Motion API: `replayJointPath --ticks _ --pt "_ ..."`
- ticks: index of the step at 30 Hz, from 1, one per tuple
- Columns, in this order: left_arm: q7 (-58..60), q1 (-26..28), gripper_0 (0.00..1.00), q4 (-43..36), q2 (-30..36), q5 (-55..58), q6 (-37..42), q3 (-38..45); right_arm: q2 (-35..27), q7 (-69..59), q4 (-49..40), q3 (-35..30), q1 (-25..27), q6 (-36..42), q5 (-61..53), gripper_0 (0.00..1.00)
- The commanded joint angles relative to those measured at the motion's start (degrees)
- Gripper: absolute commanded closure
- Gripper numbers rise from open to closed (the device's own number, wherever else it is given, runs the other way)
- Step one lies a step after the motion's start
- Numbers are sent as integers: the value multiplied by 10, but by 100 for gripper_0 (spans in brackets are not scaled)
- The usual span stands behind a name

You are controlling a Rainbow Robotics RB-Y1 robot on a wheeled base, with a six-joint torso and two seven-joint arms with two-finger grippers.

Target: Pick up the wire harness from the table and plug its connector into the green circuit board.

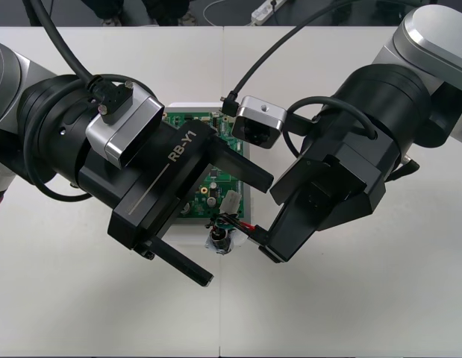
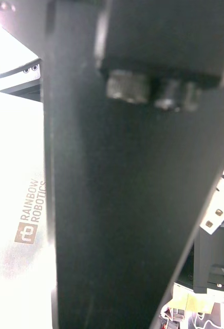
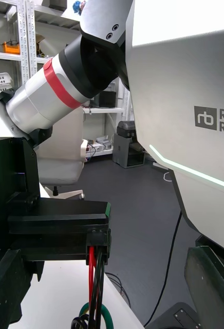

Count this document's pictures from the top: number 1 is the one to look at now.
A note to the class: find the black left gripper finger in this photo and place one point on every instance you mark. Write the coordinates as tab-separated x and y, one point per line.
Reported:
178	263
242	168

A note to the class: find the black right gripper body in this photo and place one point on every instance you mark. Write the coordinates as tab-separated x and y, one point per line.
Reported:
350	171

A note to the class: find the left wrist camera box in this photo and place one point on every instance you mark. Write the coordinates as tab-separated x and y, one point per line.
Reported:
133	130

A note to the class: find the person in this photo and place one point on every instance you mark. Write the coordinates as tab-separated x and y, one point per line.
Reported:
111	21

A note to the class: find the milky plastic box with lid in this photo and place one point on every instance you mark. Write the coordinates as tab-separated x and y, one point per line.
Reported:
189	235

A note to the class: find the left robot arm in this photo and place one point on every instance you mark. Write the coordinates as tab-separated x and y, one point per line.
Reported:
47	123

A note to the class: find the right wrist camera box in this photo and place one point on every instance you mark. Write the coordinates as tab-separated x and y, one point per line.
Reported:
258	128

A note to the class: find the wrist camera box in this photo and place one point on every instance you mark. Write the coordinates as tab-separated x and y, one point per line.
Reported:
258	128
133	130

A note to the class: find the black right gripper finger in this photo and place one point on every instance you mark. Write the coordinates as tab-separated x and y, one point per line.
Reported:
271	256
298	227

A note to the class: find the white power strip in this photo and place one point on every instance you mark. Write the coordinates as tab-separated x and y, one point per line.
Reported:
264	10

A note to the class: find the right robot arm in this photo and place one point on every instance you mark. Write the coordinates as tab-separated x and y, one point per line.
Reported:
383	100

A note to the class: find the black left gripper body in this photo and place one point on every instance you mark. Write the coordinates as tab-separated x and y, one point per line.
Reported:
159	179

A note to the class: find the green circuit board grey frame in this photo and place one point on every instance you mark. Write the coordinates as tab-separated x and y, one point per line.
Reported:
206	199

